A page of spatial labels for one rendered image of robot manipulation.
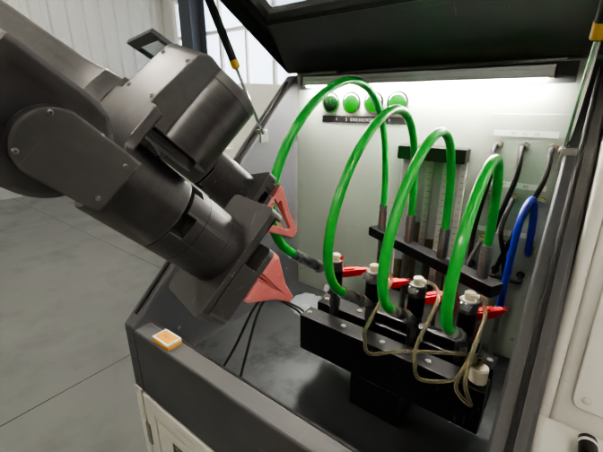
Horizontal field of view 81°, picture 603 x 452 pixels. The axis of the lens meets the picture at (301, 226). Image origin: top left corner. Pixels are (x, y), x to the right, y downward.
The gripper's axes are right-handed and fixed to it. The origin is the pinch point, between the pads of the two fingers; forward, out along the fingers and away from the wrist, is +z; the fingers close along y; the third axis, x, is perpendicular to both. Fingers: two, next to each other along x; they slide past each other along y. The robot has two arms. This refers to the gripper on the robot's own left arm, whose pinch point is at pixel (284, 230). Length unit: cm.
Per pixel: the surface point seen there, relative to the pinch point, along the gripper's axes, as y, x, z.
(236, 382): 7.4, 22.8, 11.4
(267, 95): 251, -176, 60
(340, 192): -8.6, -6.4, -0.6
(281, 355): 22.5, 16.3, 30.2
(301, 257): 1.7, 1.2, 6.5
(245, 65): 487, -336, 71
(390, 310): -12.9, 3.3, 13.4
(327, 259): -7.3, 1.7, 3.9
